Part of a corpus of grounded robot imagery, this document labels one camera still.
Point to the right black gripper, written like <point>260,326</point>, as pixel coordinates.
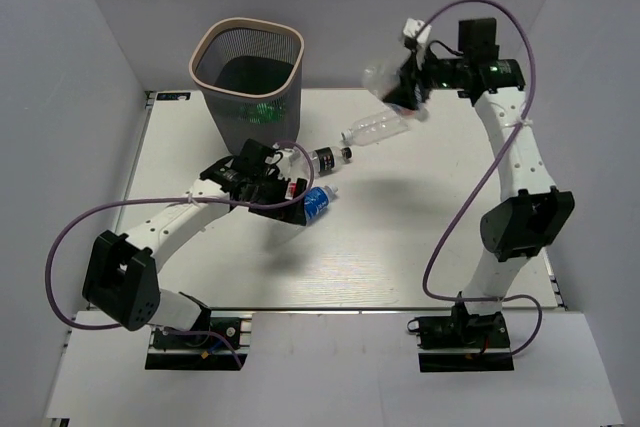
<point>402,93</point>

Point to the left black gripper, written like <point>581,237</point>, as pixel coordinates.
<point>293,213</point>

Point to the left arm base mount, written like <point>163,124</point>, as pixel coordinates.
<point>224,348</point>

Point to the clear bottle white cap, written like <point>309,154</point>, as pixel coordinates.
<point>374,128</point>

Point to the clear bottle black label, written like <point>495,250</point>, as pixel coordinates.
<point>329,159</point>

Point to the clear bottle red label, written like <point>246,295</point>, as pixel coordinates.
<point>290,192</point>

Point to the white bottle blue orange label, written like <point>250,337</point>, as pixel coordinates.
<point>380,78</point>

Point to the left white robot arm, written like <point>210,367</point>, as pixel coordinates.
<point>122,278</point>

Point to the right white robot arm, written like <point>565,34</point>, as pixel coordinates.
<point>532,209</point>

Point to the grey mesh waste bin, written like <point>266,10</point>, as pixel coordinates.
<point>247,61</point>

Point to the clear bottle blue label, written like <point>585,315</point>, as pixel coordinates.
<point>317,201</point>

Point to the green bottle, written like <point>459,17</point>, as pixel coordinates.
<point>262,113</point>

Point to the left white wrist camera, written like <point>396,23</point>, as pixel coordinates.
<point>291,163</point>

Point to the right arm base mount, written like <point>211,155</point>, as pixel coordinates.
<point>461,342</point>

